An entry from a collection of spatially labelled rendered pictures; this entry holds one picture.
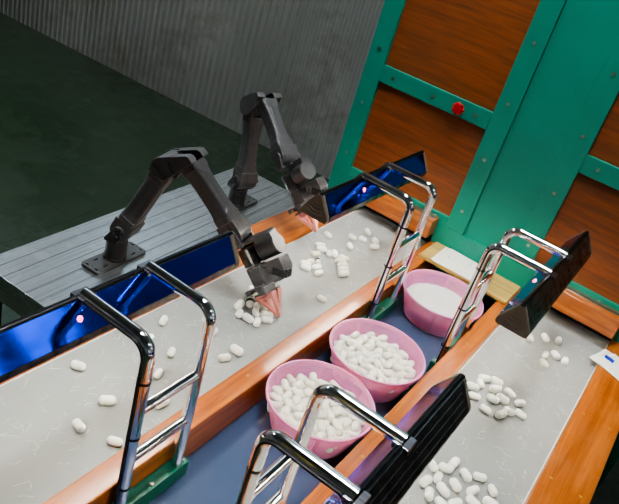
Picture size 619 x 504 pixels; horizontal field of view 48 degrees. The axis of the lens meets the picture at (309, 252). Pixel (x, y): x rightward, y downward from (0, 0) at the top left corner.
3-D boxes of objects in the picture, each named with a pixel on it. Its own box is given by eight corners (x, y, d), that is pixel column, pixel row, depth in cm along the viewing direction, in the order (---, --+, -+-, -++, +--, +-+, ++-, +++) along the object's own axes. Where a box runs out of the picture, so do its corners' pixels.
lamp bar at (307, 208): (299, 211, 179) (307, 186, 176) (405, 164, 228) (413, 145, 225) (324, 225, 176) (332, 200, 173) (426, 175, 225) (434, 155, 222)
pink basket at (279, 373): (234, 421, 161) (242, 391, 156) (298, 372, 182) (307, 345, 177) (326, 491, 151) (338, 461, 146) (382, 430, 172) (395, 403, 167)
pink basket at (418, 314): (405, 338, 208) (415, 313, 204) (385, 287, 231) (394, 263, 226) (484, 348, 215) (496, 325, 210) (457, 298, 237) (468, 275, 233)
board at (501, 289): (417, 256, 236) (418, 253, 235) (435, 243, 248) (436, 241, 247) (505, 305, 223) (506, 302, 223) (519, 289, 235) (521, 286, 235)
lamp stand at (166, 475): (46, 471, 136) (66, 288, 115) (123, 422, 152) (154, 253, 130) (112, 531, 129) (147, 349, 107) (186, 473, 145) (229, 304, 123)
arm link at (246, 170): (255, 190, 246) (270, 99, 233) (239, 191, 242) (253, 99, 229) (246, 184, 250) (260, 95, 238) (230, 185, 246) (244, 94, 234)
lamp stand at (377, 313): (313, 300, 213) (356, 171, 191) (346, 279, 228) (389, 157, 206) (364, 332, 205) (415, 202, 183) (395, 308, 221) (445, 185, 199)
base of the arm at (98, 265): (150, 231, 207) (133, 221, 209) (100, 253, 191) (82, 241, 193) (146, 253, 211) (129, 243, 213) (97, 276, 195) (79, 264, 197)
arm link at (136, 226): (135, 237, 202) (190, 160, 185) (122, 246, 197) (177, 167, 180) (119, 223, 202) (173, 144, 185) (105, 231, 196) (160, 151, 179)
